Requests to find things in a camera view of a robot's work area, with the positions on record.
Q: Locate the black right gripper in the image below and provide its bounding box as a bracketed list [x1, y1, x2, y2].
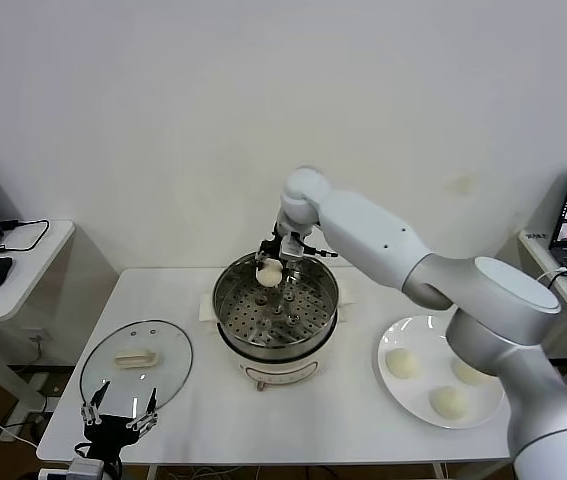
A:
[255, 222, 298, 282]

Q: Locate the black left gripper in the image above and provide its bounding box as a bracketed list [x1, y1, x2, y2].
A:
[81, 379, 160, 464]

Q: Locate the white steamed baozi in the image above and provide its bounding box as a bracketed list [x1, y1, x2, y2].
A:
[451, 357, 497, 386]
[428, 385, 469, 419]
[255, 259, 284, 288]
[385, 348, 422, 380]

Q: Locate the glass lid with cream handle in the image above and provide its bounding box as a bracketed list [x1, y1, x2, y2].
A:
[79, 319, 194, 420]

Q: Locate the stainless steel steamer basket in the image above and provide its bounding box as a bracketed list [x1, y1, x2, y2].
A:
[212, 248, 339, 362]

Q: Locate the cream electric cooking pot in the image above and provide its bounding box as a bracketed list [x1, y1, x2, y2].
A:
[197, 279, 355, 395]

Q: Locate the white side table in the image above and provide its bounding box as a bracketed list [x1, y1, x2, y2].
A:
[475, 230, 567, 396]
[0, 220, 120, 416]

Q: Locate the white round plate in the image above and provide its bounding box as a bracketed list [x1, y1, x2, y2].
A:
[376, 314, 507, 430]

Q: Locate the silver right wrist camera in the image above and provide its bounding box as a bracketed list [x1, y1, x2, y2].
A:
[281, 233, 307, 262]

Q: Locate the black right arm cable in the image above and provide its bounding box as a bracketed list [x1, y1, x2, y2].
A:
[301, 240, 339, 260]

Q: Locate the white floor cable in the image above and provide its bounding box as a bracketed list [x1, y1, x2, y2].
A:
[0, 403, 39, 449]

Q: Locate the black laptop charger cable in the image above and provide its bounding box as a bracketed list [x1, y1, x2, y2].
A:
[0, 218, 50, 254]

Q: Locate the white laptop cable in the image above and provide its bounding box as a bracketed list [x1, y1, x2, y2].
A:
[537, 268, 567, 289]

